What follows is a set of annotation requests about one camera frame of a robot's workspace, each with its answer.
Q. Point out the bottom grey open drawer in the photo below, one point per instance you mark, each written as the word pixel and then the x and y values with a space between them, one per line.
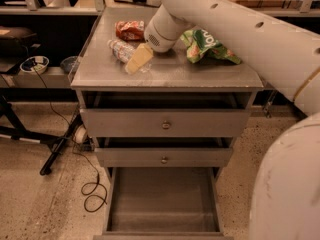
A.
pixel 162 204

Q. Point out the green chip bag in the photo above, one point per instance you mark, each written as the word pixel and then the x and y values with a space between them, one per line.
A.
pixel 201 44

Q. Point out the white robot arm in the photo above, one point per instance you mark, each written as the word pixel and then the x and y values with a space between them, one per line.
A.
pixel 286 196

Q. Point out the black bag on shelf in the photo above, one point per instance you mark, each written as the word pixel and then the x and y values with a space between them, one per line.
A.
pixel 16 41

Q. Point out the grey metal drawer cabinet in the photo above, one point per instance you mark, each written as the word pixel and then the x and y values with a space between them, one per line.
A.
pixel 169 81

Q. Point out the top grey drawer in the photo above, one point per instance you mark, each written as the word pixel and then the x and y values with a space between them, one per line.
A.
pixel 161 122

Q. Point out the clear plastic water bottle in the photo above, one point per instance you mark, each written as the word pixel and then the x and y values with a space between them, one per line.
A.
pixel 121 50

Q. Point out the black stand legs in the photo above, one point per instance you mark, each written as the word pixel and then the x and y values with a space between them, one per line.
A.
pixel 19 132

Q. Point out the white bowl with items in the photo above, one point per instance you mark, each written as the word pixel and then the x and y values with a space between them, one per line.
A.
pixel 35 65

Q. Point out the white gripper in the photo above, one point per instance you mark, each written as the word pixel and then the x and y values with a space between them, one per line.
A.
pixel 156 41

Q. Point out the orange red snack bag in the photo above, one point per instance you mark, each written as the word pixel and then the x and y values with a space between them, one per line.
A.
pixel 130 30

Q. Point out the dark round dish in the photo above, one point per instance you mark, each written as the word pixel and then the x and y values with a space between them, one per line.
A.
pixel 69 64

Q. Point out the middle grey drawer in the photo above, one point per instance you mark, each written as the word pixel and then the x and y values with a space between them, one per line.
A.
pixel 164 152

